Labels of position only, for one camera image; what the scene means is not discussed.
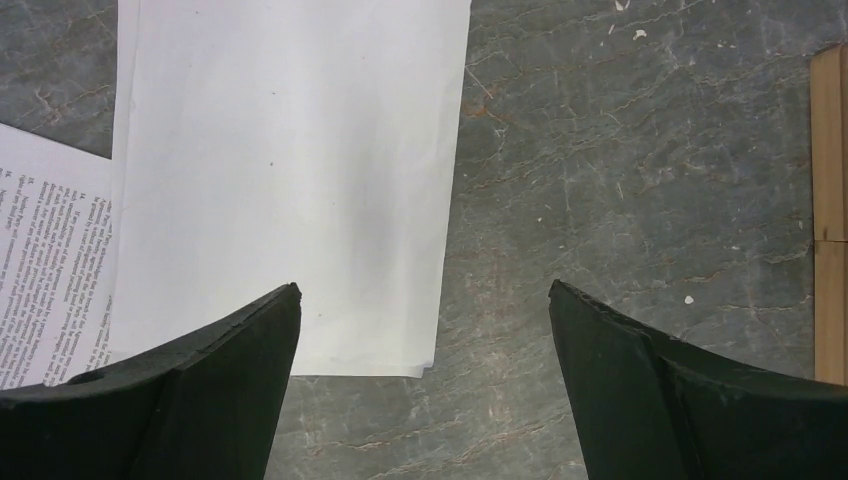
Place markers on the printed text paper sheet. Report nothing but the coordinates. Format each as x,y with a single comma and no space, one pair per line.
57,260

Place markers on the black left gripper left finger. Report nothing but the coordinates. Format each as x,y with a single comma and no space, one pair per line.
202,406

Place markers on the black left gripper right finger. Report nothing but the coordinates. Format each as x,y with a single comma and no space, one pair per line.
648,405

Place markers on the wooden chessboard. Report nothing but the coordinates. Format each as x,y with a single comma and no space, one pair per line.
828,116

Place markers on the white paper stack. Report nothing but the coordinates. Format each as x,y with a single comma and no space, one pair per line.
259,143

